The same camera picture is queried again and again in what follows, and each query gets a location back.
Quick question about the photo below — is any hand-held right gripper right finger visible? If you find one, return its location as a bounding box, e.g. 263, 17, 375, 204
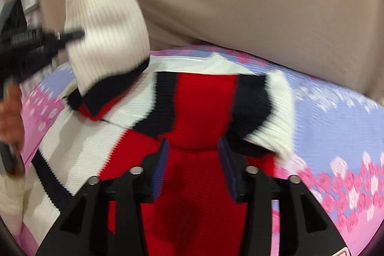
217, 137, 350, 256

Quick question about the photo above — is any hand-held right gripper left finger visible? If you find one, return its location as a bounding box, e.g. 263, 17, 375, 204
35, 139, 170, 256

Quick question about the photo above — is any person's left hand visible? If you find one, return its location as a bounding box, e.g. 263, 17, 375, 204
0, 84, 25, 151

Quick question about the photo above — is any pink purple floral bed sheet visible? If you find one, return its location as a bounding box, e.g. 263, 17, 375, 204
15, 44, 384, 256

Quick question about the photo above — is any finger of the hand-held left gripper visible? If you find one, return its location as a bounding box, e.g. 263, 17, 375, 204
55, 30, 85, 42

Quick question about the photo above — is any white red navy knit sweater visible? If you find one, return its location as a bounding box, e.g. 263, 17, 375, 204
0, 0, 295, 256

